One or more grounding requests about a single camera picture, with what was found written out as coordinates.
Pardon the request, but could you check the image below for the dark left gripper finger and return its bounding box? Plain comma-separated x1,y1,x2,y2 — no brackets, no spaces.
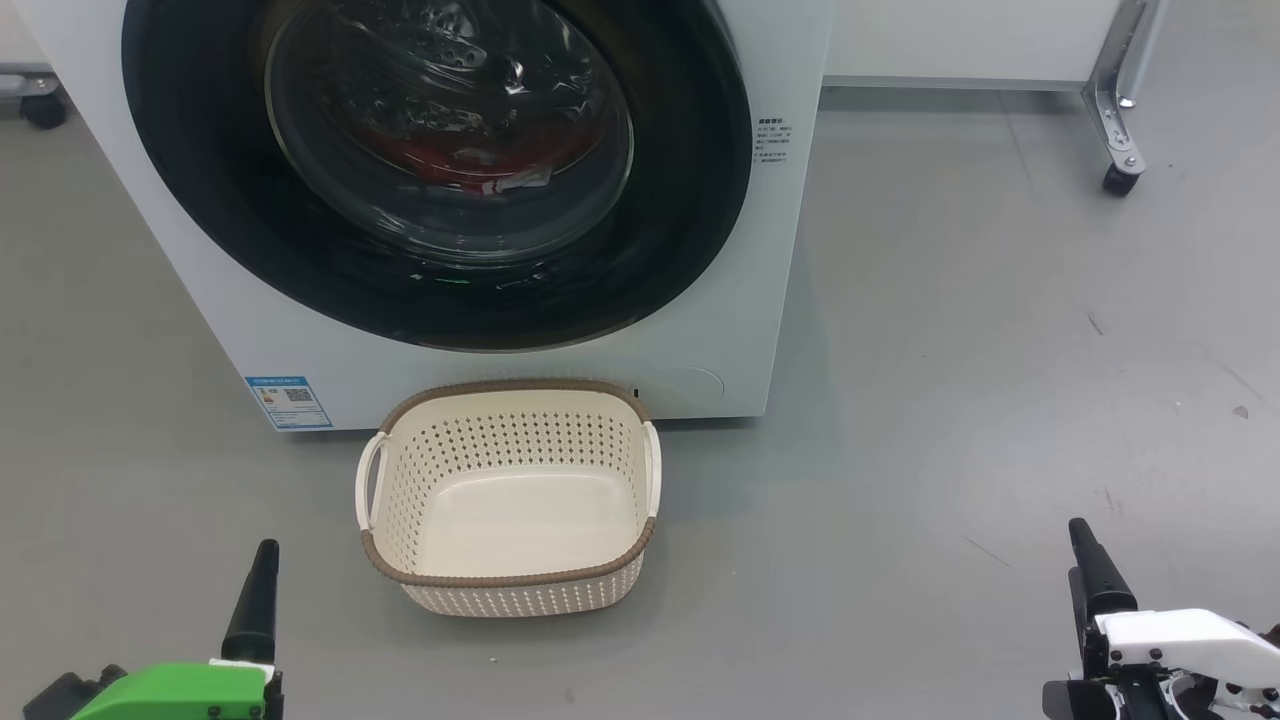
221,539,280,665

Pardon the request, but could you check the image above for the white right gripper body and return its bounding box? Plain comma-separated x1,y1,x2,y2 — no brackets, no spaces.
1043,568,1280,720

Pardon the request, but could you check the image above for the cream perforated laundry basket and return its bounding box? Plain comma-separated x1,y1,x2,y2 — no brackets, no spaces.
354,378,663,619

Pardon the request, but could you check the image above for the blue energy label sticker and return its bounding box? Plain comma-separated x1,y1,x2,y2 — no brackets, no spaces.
245,375,334,432

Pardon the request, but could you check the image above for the white partition on wheeled stand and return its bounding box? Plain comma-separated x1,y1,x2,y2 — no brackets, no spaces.
825,0,1167,197

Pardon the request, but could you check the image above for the white front-load washing machine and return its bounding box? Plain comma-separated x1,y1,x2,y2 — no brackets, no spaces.
10,0,833,434

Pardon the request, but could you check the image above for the red and white garment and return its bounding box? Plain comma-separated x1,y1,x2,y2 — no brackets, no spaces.
355,120,601,189

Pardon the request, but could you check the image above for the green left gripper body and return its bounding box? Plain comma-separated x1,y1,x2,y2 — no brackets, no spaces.
70,660,285,720

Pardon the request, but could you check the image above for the black caster with metal bracket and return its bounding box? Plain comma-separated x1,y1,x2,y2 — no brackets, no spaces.
0,68,70,130

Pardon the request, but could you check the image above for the black round glass washer door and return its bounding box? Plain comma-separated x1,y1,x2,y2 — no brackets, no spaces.
121,0,754,354

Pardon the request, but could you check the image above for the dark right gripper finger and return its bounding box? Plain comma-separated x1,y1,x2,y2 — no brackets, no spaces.
1067,517,1139,621

